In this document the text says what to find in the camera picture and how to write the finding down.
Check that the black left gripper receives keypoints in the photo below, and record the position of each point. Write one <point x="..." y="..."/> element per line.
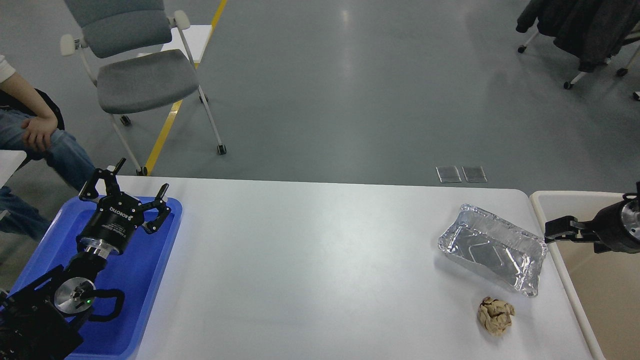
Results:
<point x="111" y="222"/>

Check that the white side table corner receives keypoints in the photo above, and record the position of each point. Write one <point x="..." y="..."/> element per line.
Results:
<point x="10" y="161"/>

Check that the grey office chair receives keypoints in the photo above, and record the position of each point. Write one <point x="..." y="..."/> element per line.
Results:
<point x="112" y="27"/>

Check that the aluminium foil tray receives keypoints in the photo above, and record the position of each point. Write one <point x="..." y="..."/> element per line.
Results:
<point x="496" y="249"/>

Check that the floor outlet plate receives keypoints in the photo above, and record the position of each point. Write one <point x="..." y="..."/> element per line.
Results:
<point x="448" y="174"/>
<point x="474" y="174"/>

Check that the crumpled brown paper ball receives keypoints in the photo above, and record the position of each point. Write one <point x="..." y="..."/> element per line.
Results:
<point x="495" y="315"/>

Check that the chair with dark coats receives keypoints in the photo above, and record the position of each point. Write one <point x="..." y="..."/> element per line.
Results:
<point x="594" y="31"/>

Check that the seated person's hand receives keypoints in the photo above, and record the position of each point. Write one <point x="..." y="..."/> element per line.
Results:
<point x="37" y="132"/>

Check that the white board behind chair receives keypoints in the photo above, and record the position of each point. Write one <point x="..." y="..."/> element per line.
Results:
<point x="197" y="38"/>

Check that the right floor outlet plate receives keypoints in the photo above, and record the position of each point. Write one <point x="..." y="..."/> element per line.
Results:
<point x="474" y="174"/>

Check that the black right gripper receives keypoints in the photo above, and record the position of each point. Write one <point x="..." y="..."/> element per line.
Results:
<point x="614" y="229"/>

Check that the beige plastic bin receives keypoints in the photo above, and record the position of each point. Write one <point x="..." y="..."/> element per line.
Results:
<point x="602" y="288"/>

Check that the seated person's forearm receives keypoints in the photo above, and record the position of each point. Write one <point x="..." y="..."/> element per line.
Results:
<point x="19" y="88"/>

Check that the blue plastic tray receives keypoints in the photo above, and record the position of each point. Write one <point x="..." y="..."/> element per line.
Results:
<point x="137" y="272"/>

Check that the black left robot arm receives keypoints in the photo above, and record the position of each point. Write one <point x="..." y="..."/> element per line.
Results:
<point x="42" y="321"/>

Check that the left floor outlet plate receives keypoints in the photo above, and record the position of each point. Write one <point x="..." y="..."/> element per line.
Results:
<point x="448" y="174"/>

